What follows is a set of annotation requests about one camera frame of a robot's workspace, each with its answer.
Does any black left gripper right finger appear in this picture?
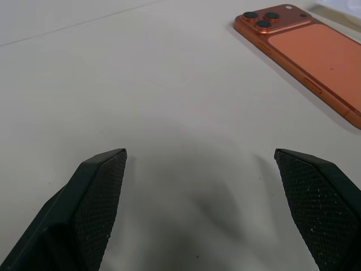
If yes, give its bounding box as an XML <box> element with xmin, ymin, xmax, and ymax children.
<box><xmin>274</xmin><ymin>148</ymin><xmax>361</xmax><ymax>271</ymax></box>

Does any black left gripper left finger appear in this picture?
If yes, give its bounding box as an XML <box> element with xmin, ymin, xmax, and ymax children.
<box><xmin>0</xmin><ymin>147</ymin><xmax>128</xmax><ymax>271</ymax></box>

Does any orange smartphone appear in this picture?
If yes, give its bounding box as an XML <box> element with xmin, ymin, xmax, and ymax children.
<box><xmin>233</xmin><ymin>3</ymin><xmax>361</xmax><ymax>130</ymax></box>

